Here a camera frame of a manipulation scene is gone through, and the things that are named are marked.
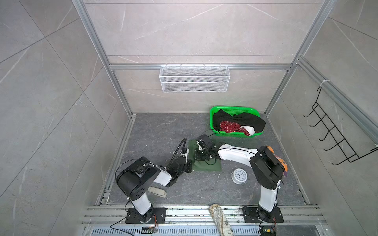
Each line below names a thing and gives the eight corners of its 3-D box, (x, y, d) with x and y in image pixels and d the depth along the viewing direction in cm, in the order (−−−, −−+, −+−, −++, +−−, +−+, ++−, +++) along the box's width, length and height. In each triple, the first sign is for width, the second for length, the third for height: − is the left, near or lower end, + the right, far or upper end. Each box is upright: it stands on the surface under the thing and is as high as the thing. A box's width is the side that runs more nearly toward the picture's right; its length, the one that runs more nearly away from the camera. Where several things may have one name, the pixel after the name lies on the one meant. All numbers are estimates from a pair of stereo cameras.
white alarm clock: (232, 184, 85) (233, 182, 82) (230, 170, 90) (231, 168, 87) (247, 184, 85) (249, 182, 82) (244, 170, 90) (246, 168, 87)
